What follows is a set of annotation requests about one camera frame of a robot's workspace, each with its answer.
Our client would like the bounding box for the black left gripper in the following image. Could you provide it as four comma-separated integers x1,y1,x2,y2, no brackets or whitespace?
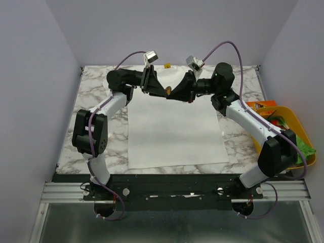
123,64,168,97

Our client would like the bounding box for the round blue orange brooch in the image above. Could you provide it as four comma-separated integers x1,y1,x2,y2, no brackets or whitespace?
165,86,172,95

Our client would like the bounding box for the white t-shirt with flower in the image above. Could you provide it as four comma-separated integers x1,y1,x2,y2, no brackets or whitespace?
102,66,230,170

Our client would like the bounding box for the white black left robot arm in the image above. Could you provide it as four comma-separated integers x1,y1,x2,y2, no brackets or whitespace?
72,66,172,200

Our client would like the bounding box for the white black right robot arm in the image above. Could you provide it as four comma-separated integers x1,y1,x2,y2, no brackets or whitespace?
167,62,298,198

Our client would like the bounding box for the orange cardboard box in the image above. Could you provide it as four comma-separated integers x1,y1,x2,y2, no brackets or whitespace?
247,100,276,111

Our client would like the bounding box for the yellow plastic bin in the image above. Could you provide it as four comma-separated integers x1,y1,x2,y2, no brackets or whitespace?
256,106,316,170

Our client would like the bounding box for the green onion toy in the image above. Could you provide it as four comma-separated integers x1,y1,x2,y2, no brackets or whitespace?
266,110,289,130

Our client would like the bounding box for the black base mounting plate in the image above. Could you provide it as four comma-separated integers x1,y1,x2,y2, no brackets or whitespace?
53,174,263,212

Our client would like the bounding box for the green lettuce toy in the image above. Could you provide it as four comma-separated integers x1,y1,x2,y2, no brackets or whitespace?
296,136,316,161

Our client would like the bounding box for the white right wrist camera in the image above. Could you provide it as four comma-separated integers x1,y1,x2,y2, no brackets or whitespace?
186,55,205,80

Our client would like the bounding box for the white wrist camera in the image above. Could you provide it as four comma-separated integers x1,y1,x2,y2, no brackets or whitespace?
143,50,158,67
186,55,205,80

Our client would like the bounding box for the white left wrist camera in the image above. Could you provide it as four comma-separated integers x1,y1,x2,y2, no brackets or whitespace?
143,50,158,67

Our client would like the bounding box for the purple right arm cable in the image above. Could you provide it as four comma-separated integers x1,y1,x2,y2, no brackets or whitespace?
202,41,308,220

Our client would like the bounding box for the aluminium frame rail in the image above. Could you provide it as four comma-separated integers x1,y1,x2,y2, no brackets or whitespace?
27,181,92,243

